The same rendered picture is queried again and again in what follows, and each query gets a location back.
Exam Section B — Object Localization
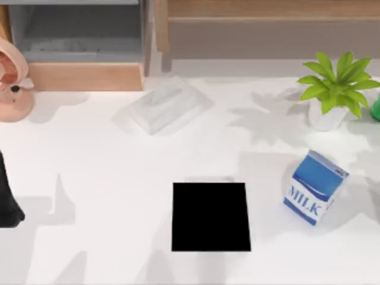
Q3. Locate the clear plastic box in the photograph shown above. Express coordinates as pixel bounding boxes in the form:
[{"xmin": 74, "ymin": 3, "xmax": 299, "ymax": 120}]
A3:
[{"xmin": 131, "ymin": 76, "xmax": 209, "ymax": 136}]

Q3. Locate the pink ear model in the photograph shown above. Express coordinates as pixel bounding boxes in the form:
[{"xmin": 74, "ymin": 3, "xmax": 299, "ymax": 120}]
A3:
[{"xmin": 0, "ymin": 37, "xmax": 35, "ymax": 123}]

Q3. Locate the grey pierced drawer inside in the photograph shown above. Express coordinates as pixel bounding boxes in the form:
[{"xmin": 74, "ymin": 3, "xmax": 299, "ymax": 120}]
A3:
[{"xmin": 8, "ymin": 0, "xmax": 145, "ymax": 64}]

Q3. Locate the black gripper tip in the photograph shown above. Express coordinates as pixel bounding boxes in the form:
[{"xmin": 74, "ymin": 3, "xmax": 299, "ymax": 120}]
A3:
[{"xmin": 0, "ymin": 150, "xmax": 26, "ymax": 229}]

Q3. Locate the wooden open shelf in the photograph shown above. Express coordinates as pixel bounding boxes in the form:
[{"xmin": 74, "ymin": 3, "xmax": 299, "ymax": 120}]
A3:
[{"xmin": 144, "ymin": 0, "xmax": 380, "ymax": 77}]

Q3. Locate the blue and white milk carton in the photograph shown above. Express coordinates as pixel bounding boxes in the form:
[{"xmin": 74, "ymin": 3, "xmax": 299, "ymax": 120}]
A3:
[{"xmin": 283, "ymin": 149, "xmax": 350, "ymax": 226}]

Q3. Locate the pale wooden drawer front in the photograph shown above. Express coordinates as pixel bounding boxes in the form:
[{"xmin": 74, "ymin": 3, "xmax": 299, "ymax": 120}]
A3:
[{"xmin": 26, "ymin": 61, "xmax": 145, "ymax": 92}]

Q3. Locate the flat black square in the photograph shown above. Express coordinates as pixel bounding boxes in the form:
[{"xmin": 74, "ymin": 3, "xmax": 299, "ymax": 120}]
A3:
[{"xmin": 171, "ymin": 182, "xmax": 252, "ymax": 252}]

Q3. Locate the green bottle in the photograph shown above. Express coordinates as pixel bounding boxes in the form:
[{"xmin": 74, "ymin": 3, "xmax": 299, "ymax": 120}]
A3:
[{"xmin": 370, "ymin": 92, "xmax": 380, "ymax": 122}]

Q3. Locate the green plant in white pot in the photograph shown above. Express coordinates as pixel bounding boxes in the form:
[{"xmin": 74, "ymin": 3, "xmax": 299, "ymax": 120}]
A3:
[{"xmin": 296, "ymin": 52, "xmax": 380, "ymax": 132}]

